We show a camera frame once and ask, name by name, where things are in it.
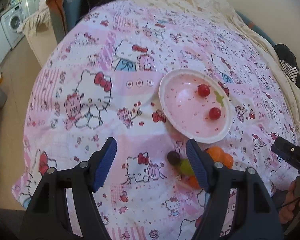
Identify white washing machine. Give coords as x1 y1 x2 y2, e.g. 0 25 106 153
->
0 5 25 49

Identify small orange mandarin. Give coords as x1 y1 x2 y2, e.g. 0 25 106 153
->
221 153 234 169

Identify pink Hello Kitty bedsheet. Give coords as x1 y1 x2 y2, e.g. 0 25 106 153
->
12 0 298 239

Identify green grape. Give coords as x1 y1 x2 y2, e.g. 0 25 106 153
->
178 159 194 176

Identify blue orange cushion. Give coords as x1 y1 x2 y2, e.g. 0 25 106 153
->
46 0 83 43

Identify person's right hand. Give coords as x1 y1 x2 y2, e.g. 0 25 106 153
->
279 181 300 224

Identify black cable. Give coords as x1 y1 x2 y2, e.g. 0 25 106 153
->
277 194 300 209

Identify red cherry tomato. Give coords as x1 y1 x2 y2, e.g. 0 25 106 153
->
209 107 222 120
197 84 210 98

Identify dark purple grape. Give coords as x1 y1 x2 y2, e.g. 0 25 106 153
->
167 151 181 166

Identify black and striped clothes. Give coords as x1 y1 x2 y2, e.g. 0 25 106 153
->
274 44 300 88

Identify pink strawberry pattern plate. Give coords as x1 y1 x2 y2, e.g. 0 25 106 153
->
158 69 233 144

